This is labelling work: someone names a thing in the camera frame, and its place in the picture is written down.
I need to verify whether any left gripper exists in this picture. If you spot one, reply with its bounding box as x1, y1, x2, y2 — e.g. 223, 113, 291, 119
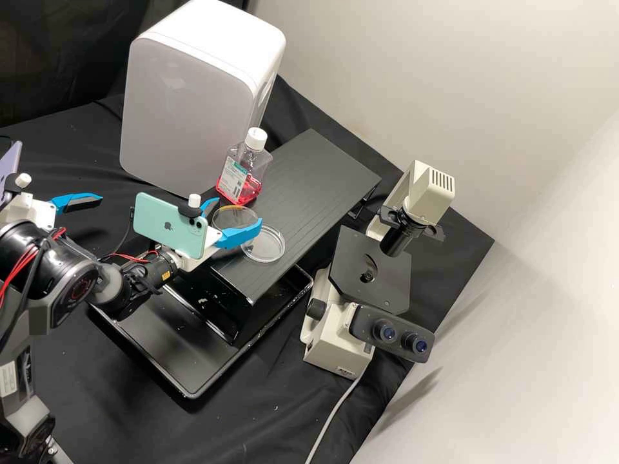
3, 191, 104, 230

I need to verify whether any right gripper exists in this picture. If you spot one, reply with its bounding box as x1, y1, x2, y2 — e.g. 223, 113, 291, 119
179, 197, 264, 272

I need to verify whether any petri dish lid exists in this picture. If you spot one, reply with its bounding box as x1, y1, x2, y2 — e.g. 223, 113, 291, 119
211, 205, 262, 238

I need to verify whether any petri dish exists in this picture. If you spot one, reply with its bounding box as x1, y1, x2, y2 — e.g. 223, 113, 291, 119
240, 223, 287, 265

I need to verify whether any red liquid bottle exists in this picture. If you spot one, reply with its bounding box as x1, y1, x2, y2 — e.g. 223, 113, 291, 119
216, 127, 273, 204

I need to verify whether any black platform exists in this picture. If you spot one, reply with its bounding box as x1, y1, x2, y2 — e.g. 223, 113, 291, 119
163, 129, 383, 345

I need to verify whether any white box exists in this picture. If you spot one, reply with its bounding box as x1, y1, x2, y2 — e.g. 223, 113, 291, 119
119, 0, 287, 196

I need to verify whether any black tray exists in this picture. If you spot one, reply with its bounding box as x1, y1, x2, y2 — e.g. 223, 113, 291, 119
86, 263, 315, 400

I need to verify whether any cream microscope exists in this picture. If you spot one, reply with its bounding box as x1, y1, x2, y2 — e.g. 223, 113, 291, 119
299, 159, 458, 383

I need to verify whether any right wrist camera phone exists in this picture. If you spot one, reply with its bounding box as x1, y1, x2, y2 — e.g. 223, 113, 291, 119
132, 192, 217, 260

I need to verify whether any black cable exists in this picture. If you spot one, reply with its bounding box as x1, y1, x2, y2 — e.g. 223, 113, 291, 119
115, 208, 135, 258

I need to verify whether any white cable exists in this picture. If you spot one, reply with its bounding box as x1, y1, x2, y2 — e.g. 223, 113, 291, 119
303, 372, 364, 464

